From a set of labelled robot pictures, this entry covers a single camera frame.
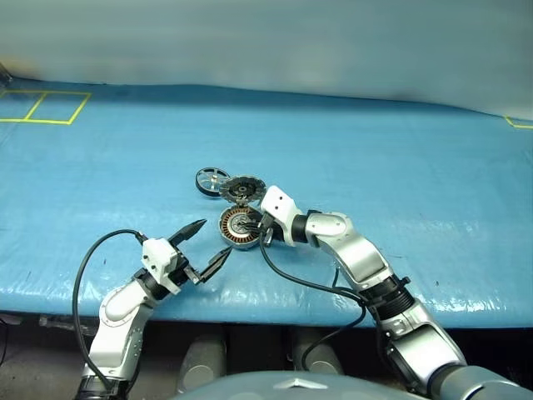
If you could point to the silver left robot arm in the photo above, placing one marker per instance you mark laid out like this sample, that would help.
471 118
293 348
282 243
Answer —
118 321

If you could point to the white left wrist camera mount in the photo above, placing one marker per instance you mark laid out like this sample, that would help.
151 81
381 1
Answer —
160 258

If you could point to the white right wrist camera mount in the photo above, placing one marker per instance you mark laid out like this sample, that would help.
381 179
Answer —
280 208

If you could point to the round finned motor lid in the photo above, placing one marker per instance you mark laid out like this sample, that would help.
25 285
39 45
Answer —
242 191

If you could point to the yellow tape double square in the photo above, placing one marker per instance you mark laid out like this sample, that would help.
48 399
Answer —
46 107

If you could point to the grey rounded robot leg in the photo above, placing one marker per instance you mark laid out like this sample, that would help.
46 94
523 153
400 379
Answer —
202 360
318 352

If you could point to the blue plastic table cover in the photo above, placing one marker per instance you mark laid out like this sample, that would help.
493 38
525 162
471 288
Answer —
266 187

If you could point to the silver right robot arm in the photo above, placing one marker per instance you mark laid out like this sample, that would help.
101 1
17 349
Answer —
362 258

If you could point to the motor housing with copper stator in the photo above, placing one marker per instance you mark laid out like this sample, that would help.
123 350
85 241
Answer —
235 231

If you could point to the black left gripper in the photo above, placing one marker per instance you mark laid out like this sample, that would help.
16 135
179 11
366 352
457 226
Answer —
182 266

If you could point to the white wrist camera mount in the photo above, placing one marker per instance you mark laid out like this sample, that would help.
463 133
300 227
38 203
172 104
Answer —
160 258
280 208

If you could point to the grey robot torso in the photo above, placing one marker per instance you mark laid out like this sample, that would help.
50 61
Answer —
291 385

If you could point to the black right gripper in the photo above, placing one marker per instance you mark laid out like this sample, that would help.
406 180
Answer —
266 231

